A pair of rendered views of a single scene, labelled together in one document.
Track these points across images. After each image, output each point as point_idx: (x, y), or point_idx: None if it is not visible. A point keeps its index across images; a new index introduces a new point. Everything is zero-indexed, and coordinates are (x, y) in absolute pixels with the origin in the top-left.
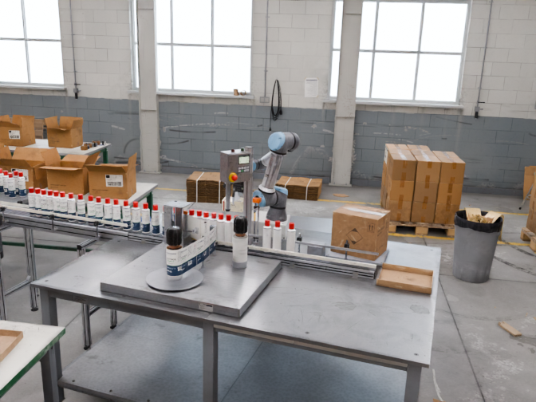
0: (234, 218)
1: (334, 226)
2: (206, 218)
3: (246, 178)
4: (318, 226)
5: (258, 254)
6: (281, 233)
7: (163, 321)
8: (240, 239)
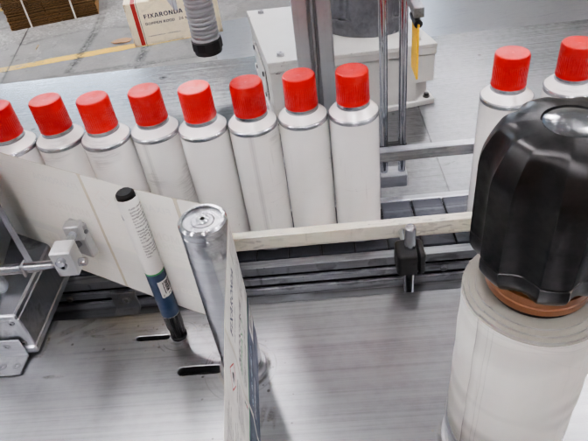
0: (504, 168)
1: None
2: (113, 139)
3: None
4: (458, 11)
5: (472, 254)
6: (420, 79)
7: None
8: (584, 345)
